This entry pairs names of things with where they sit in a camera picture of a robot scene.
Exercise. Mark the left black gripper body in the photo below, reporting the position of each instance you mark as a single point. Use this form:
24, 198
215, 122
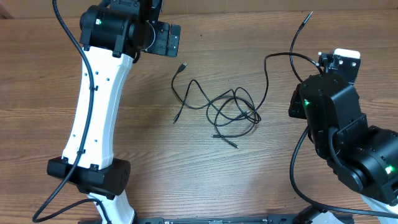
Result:
159, 45

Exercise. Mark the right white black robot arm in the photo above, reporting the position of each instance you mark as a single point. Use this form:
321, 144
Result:
363, 157

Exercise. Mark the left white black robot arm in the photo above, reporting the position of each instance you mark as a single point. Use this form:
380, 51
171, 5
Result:
114, 34

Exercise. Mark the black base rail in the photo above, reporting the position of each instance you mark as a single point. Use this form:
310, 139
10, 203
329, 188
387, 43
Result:
268, 219

